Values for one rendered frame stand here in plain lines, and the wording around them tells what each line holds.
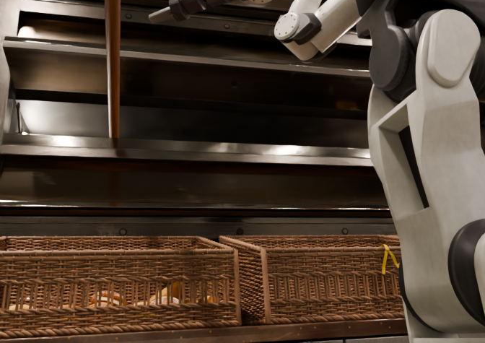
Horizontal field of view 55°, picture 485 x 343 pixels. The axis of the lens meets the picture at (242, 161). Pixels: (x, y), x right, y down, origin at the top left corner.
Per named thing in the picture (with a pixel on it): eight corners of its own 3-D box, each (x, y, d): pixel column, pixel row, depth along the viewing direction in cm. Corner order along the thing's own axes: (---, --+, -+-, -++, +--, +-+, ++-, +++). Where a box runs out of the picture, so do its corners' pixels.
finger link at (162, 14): (146, 13, 103) (172, 6, 101) (154, 22, 106) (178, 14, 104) (146, 19, 103) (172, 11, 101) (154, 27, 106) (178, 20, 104)
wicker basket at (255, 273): (219, 330, 136) (215, 235, 146) (392, 320, 149) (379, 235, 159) (264, 326, 92) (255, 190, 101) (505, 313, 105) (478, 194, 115)
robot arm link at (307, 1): (312, -2, 132) (286, 59, 130) (292, -25, 125) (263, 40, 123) (343, -3, 124) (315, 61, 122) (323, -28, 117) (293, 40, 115)
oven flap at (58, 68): (1, 46, 137) (14, 88, 153) (512, 89, 179) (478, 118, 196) (3, 40, 138) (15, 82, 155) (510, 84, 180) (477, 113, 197)
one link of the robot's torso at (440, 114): (480, 331, 73) (424, 70, 89) (582, 328, 57) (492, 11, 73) (392, 336, 69) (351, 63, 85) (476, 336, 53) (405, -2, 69)
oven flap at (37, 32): (14, 57, 151) (24, 22, 164) (483, 94, 194) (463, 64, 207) (11, 46, 148) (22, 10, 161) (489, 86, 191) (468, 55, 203)
